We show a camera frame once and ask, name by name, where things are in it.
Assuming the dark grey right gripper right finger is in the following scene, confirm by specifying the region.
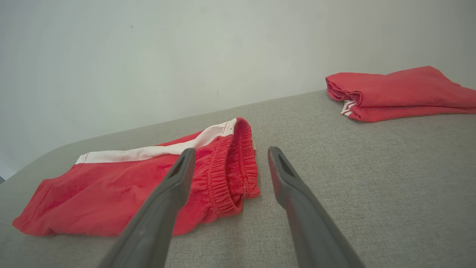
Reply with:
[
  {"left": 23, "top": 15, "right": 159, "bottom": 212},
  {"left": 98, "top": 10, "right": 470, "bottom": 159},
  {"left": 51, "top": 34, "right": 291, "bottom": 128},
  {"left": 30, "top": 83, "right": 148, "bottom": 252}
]
[{"left": 268, "top": 146, "right": 367, "bottom": 268}]

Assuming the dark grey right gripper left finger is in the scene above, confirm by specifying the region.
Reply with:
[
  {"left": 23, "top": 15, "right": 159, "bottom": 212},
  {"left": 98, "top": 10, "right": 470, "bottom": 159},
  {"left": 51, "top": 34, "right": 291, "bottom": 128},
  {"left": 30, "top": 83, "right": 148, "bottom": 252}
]
[{"left": 99, "top": 148, "right": 196, "bottom": 268}]

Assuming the red shorts white side stripe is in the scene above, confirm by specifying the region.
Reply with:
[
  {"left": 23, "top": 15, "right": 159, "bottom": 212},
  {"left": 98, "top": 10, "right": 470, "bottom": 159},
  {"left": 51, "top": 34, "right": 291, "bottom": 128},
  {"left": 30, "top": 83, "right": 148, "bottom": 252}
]
[{"left": 12, "top": 118, "right": 260, "bottom": 237}]

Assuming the red basketball jersey white trim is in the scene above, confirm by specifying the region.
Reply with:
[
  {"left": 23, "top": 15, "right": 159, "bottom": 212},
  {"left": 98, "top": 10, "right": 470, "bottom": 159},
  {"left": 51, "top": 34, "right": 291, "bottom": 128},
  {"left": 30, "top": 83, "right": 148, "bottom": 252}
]
[{"left": 325, "top": 66, "right": 476, "bottom": 123}]

